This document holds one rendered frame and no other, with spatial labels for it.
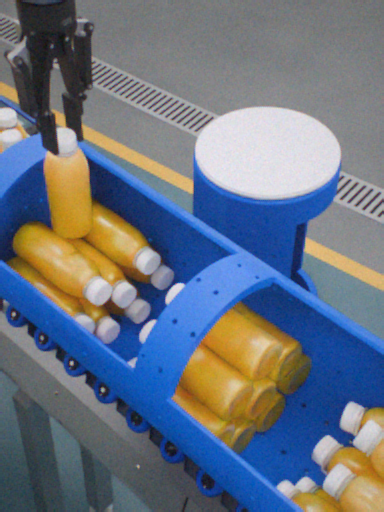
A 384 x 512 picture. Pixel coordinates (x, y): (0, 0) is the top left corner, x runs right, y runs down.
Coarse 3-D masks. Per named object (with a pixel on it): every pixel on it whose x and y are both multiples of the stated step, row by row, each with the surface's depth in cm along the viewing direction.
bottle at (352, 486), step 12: (348, 480) 108; (360, 480) 108; (372, 480) 108; (336, 492) 109; (348, 492) 107; (360, 492) 106; (372, 492) 106; (348, 504) 107; (360, 504) 106; (372, 504) 105
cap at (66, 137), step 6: (60, 132) 128; (66, 132) 128; (72, 132) 128; (60, 138) 127; (66, 138) 127; (72, 138) 127; (60, 144) 127; (66, 144) 127; (72, 144) 127; (60, 150) 127; (66, 150) 128
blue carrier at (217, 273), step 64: (0, 192) 133; (128, 192) 149; (0, 256) 147; (192, 256) 144; (64, 320) 126; (128, 320) 148; (192, 320) 114; (320, 320) 128; (128, 384) 120; (320, 384) 132; (192, 448) 115; (256, 448) 131
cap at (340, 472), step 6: (336, 468) 110; (342, 468) 110; (330, 474) 109; (336, 474) 109; (342, 474) 109; (348, 474) 109; (330, 480) 109; (336, 480) 109; (324, 486) 110; (330, 486) 109; (336, 486) 109; (330, 492) 110
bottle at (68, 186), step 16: (48, 160) 129; (64, 160) 128; (80, 160) 130; (48, 176) 130; (64, 176) 129; (80, 176) 130; (48, 192) 133; (64, 192) 131; (80, 192) 132; (64, 208) 134; (80, 208) 134; (64, 224) 136; (80, 224) 137
